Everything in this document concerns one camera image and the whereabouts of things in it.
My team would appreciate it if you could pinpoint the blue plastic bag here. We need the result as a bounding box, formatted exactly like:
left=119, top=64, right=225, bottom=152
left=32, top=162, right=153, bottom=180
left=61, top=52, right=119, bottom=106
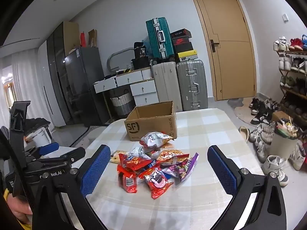
left=141, top=36, right=150, bottom=53

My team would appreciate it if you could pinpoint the grey floor cloth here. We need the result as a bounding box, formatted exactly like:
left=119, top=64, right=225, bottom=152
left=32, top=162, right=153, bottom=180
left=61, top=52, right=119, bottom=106
left=227, top=98, right=244, bottom=108

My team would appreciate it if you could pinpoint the brown cardboard box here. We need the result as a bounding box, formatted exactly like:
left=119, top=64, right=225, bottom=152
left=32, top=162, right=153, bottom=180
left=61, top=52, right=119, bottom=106
left=124, top=101, right=178, bottom=142

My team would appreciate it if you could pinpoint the black shoe box red print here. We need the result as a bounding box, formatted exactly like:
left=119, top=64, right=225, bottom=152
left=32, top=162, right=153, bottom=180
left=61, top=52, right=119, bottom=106
left=170, top=29, right=192, bottom=39

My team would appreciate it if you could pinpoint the shoe rack with shoes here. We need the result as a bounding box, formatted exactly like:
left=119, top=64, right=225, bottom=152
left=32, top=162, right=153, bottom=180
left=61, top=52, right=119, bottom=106
left=273, top=35, right=307, bottom=115

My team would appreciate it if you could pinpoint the dark grey fridge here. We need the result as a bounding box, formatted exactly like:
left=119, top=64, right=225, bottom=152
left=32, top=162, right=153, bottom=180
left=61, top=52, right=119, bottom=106
left=64, top=47, right=109, bottom=127

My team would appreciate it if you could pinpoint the scatter of assorted shoes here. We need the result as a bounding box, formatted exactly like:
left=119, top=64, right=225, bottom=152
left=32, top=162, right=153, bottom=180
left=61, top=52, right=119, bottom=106
left=239, top=98, right=307, bottom=187

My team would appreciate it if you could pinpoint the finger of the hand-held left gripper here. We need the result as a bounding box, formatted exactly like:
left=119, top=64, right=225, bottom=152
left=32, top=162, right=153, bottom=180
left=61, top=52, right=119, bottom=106
left=24, top=142, right=59, bottom=159
left=31, top=147, right=86, bottom=167

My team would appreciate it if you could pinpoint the beige biscuit pack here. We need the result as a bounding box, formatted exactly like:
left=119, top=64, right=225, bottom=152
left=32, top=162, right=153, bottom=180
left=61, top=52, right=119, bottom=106
left=109, top=149, right=127, bottom=164

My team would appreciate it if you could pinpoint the woven laundry basket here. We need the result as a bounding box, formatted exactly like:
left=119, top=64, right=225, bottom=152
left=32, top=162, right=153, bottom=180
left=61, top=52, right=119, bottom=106
left=110, top=89, right=134, bottom=118

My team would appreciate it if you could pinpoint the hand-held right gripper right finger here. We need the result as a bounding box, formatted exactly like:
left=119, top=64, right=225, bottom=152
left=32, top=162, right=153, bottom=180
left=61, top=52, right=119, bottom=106
left=207, top=145, right=287, bottom=230

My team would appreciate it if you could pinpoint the wooden shoe rack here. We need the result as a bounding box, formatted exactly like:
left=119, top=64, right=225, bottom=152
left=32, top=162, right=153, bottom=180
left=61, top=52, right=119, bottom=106
left=273, top=49, right=307, bottom=125

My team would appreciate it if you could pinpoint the dark glass cabinet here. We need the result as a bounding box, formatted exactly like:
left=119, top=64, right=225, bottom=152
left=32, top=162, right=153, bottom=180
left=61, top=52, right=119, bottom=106
left=46, top=21, right=79, bottom=125

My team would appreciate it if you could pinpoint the white drawer desk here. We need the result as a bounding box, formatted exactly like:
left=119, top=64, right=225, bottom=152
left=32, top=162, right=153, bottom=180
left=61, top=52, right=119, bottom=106
left=93, top=68, right=160, bottom=106

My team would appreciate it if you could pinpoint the pile of snack packets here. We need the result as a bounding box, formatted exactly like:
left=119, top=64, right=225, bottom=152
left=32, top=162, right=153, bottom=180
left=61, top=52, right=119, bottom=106
left=117, top=146, right=174, bottom=200

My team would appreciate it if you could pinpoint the beige waste bin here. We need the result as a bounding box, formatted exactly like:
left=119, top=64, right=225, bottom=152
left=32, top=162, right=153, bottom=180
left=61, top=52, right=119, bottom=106
left=269, top=117, right=303, bottom=160

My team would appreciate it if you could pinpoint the yellow black shoe box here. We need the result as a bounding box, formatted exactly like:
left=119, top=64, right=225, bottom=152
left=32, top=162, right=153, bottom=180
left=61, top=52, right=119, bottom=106
left=177, top=49, right=198, bottom=61

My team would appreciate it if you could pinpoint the white curtain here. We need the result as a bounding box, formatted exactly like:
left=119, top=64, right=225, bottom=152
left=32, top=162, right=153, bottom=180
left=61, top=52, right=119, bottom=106
left=0, top=50, right=52, bottom=125

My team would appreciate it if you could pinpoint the dark cloth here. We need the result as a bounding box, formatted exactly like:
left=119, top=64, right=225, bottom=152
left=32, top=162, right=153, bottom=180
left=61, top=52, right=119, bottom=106
left=24, top=117, right=51, bottom=135

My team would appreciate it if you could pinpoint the oval white-framed mirror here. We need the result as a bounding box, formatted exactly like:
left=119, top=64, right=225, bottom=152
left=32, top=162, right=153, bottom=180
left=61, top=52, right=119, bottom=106
left=107, top=48, right=135, bottom=72

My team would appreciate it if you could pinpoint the small brown carton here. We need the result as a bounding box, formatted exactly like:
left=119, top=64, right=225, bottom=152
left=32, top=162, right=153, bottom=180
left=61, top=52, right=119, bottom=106
left=271, top=111, right=290, bottom=122

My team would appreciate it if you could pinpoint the round door mat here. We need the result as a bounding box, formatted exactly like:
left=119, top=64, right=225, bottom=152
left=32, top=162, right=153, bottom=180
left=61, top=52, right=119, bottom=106
left=234, top=101, right=259, bottom=125

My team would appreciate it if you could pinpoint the person's left hand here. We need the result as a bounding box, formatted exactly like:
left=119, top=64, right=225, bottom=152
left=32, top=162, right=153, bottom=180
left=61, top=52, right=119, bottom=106
left=5, top=191, right=33, bottom=223

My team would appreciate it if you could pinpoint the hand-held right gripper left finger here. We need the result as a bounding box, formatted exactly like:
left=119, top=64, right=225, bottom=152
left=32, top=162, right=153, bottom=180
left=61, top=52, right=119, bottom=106
left=32, top=144, right=111, bottom=230

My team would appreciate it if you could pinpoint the orange snack bag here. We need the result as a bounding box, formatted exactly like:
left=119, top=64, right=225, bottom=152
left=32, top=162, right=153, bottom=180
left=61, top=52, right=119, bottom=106
left=157, top=149, right=190, bottom=166

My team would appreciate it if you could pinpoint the grey snack bag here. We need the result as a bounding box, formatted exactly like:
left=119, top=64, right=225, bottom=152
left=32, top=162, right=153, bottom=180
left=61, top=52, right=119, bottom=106
left=140, top=131, right=173, bottom=149

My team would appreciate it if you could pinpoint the white plastic container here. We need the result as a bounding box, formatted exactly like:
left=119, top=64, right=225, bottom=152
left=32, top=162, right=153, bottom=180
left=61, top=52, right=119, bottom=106
left=31, top=127, right=52, bottom=148

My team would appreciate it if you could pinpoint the purple snack bag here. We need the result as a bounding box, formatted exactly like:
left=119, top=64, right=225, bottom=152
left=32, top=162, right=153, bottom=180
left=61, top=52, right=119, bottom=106
left=162, top=152, right=199, bottom=182

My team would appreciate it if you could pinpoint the folded brown cardboard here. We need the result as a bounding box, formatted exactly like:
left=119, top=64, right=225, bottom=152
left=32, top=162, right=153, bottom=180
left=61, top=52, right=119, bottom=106
left=88, top=29, right=97, bottom=48

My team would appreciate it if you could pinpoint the tan wooden door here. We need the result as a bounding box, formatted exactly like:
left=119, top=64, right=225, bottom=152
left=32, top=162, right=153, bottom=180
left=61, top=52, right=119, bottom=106
left=188, top=0, right=257, bottom=101

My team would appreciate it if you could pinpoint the teal suitcase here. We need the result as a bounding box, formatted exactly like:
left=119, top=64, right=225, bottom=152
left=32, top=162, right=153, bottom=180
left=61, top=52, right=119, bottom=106
left=145, top=17, right=175, bottom=60

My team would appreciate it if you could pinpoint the black storage bin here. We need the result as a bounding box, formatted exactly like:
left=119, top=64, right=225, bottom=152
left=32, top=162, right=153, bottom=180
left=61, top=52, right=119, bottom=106
left=131, top=56, right=151, bottom=70

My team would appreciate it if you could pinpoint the plain black shoe box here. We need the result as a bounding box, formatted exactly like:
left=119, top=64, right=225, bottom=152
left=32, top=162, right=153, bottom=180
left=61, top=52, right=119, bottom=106
left=175, top=42, right=194, bottom=54

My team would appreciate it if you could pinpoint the dark door handle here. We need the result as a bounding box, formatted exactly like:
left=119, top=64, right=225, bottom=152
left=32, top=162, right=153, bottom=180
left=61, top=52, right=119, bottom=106
left=209, top=39, right=220, bottom=53

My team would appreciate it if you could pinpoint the black white patterned rug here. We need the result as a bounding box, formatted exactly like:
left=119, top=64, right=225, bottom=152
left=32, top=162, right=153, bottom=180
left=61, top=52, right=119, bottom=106
left=69, top=125, right=108, bottom=146

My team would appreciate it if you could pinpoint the black printed paper bag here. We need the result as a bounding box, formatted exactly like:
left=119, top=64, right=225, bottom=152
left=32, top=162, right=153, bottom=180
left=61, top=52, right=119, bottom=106
left=134, top=42, right=150, bottom=59

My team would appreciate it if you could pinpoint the cream suitcase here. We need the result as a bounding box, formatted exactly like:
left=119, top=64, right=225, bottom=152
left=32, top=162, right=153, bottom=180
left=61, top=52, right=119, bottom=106
left=152, top=62, right=183, bottom=113

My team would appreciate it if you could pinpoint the silver suitcase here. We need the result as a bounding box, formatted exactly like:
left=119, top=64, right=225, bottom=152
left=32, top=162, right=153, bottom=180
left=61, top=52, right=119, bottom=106
left=176, top=59, right=209, bottom=112

